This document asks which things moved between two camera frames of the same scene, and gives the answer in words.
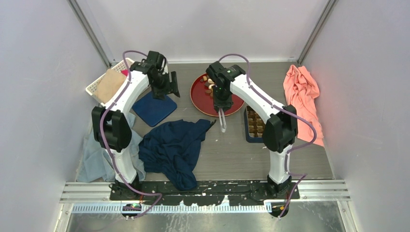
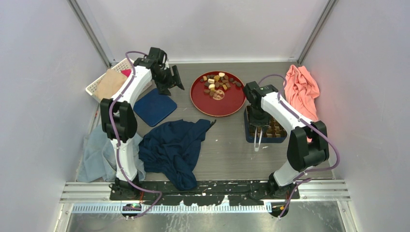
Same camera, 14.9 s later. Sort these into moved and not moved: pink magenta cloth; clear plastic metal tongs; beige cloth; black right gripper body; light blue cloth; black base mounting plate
Moved: clear plastic metal tongs; black right gripper body
Not moved: pink magenta cloth; light blue cloth; beige cloth; black base mounting plate
